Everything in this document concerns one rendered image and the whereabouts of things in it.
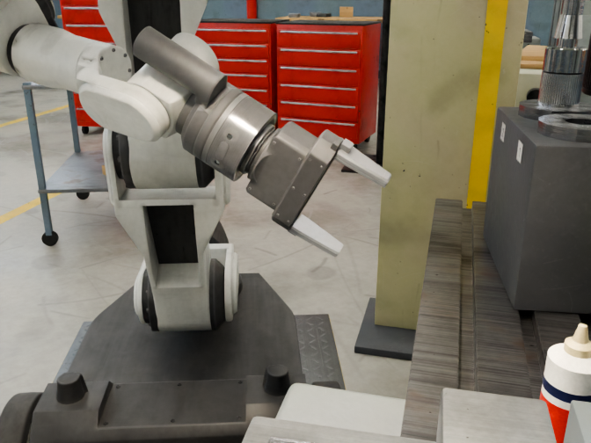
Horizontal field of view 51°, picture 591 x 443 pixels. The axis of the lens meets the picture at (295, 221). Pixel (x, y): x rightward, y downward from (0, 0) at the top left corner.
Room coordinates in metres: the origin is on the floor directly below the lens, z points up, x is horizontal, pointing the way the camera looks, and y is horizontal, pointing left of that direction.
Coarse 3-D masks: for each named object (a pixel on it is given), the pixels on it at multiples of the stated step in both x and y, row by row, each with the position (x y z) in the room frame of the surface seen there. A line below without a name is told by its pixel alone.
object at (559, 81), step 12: (552, 60) 0.74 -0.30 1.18; (564, 60) 0.73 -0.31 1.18; (576, 60) 0.73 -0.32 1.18; (552, 72) 0.74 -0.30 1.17; (564, 72) 0.73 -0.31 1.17; (576, 72) 0.73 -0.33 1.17; (540, 84) 0.76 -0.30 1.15; (552, 84) 0.74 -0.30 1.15; (564, 84) 0.73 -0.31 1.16; (576, 84) 0.73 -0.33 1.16; (540, 96) 0.75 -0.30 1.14; (552, 96) 0.74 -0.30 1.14; (564, 96) 0.73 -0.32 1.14; (576, 96) 0.73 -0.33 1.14; (564, 108) 0.73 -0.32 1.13
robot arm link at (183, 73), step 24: (144, 48) 0.64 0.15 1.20; (168, 48) 0.64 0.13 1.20; (192, 48) 0.70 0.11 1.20; (144, 72) 0.66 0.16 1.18; (168, 72) 0.64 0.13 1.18; (192, 72) 0.63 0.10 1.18; (216, 72) 0.64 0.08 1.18; (168, 96) 0.64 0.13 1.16; (192, 96) 0.65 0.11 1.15; (216, 96) 0.65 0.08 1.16; (192, 120) 0.63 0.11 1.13; (216, 120) 0.63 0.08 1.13; (192, 144) 0.64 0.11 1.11
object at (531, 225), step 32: (512, 128) 0.72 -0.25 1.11; (544, 128) 0.65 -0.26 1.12; (576, 128) 0.62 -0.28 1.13; (512, 160) 0.70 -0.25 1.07; (544, 160) 0.60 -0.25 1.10; (576, 160) 0.60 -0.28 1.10; (512, 192) 0.68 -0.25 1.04; (544, 192) 0.60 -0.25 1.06; (576, 192) 0.60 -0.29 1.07; (512, 224) 0.66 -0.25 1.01; (544, 224) 0.60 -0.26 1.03; (576, 224) 0.60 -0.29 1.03; (512, 256) 0.64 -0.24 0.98; (544, 256) 0.60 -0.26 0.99; (576, 256) 0.60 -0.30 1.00; (512, 288) 0.62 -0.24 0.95; (544, 288) 0.60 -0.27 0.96; (576, 288) 0.60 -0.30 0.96
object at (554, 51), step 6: (546, 48) 0.75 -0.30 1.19; (552, 48) 0.74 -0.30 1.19; (558, 48) 0.74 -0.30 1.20; (564, 48) 0.73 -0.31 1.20; (570, 48) 0.73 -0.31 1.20; (576, 48) 0.73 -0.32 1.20; (582, 48) 0.73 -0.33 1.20; (546, 54) 0.75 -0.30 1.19; (552, 54) 0.74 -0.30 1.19; (558, 54) 0.74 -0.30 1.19; (564, 54) 0.73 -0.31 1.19; (570, 54) 0.73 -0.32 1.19; (576, 54) 0.73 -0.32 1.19; (582, 54) 0.73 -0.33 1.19
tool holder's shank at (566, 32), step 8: (568, 0) 0.75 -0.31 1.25; (576, 0) 0.74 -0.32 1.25; (584, 0) 0.75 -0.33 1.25; (568, 8) 0.74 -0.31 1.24; (576, 8) 0.74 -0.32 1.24; (560, 16) 0.75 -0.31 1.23; (568, 16) 0.74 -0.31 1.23; (576, 16) 0.74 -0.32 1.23; (560, 24) 0.75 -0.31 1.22; (568, 24) 0.74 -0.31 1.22; (576, 24) 0.74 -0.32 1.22; (560, 32) 0.75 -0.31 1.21; (568, 32) 0.74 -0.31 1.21; (576, 32) 0.74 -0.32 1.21; (560, 40) 0.75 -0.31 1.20; (568, 40) 0.74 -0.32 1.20; (576, 40) 0.74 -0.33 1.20
